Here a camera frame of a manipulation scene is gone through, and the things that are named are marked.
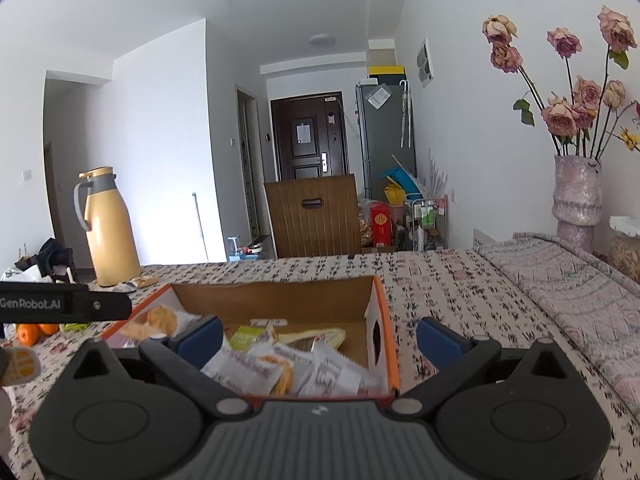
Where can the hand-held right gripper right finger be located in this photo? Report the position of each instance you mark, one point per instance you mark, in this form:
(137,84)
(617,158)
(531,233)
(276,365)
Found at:
(440,344)

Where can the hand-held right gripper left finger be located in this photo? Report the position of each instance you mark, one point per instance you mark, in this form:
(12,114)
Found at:
(200,342)

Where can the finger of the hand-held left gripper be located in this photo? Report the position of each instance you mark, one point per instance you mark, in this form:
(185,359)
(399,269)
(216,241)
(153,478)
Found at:
(100,304)

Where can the oat crisp snack packet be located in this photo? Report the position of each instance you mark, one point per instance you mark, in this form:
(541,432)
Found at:
(20,365)

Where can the red cardboard box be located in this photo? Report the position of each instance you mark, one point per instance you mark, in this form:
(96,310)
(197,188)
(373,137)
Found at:
(300,305)

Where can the heap of assorted snack packets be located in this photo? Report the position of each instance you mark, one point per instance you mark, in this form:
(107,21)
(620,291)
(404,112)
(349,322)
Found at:
(320,375)

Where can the white plastic bag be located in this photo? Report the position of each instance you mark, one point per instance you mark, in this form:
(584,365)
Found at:
(22,275)

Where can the orange fruit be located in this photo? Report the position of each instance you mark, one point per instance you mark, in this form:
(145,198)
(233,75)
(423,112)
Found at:
(27,334)
(48,329)

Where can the green snack packet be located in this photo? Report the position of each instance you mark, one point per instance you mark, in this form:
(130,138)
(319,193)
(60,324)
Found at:
(75,326)

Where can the orange snack packet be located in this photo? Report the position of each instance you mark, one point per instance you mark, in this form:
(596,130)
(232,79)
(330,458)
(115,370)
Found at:
(144,282)

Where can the dark cloth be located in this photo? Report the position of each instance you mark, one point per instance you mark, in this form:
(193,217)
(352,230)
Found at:
(55,255)

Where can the yellow thermos jug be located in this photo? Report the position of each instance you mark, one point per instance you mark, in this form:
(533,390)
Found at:
(110,240)

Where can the small blue stool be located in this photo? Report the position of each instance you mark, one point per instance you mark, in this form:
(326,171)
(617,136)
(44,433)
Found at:
(234,249)

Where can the small red toy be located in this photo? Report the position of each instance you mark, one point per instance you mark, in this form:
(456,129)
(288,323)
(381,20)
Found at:
(248,250)

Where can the white radiator cover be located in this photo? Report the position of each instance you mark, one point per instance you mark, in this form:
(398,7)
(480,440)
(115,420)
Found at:
(487,237)

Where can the red gift box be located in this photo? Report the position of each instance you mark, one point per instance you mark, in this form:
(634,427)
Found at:
(381,225)

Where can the bagged bread loaf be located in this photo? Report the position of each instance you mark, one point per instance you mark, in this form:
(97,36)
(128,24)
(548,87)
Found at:
(365,230)

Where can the pink patterned cloth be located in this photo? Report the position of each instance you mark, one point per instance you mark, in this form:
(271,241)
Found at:
(575,300)

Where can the brown wooden chair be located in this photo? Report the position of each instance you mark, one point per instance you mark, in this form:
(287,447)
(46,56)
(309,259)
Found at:
(290,220)

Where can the yellow bag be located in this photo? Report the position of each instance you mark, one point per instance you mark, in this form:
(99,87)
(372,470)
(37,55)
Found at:
(395,194)

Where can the white pampas grass bunch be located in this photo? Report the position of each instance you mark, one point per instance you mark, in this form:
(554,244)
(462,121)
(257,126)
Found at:
(437,177)

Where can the blue plastic bin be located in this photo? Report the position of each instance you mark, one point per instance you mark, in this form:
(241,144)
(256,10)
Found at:
(402,177)

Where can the pink textured vase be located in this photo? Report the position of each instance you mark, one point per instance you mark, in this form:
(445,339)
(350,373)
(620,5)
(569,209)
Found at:
(577,200)

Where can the glass jar with lid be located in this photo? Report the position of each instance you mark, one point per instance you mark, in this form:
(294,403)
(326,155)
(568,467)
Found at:
(625,255)

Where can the dark brown entrance door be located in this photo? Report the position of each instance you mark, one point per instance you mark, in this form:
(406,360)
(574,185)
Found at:
(300,160)

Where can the grey refrigerator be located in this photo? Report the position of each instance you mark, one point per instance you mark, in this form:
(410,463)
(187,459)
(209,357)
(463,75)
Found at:
(387,140)

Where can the paper sheet on door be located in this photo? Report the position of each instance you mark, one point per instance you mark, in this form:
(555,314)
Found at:
(303,133)

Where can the clear folded umbrella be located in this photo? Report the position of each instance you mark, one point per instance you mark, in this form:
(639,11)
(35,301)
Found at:
(406,110)

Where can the paper sheet on refrigerator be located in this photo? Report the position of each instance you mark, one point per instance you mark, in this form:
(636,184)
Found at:
(379,96)

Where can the bunch of dried roses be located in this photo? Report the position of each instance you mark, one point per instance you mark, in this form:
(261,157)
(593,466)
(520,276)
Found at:
(560,117)

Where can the yellow box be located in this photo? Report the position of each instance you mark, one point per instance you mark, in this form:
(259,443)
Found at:
(386,71)

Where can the yellow flower sprig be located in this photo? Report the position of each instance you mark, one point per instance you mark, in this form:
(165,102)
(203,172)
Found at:
(630,139)

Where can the round ceiling lamp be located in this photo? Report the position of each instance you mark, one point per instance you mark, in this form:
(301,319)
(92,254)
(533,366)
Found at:
(322,40)

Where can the grey interior door frame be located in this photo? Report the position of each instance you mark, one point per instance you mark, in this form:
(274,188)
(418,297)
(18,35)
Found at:
(247,175)

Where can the white wall panel box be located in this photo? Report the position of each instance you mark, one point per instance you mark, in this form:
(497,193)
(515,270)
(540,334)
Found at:
(425,62)

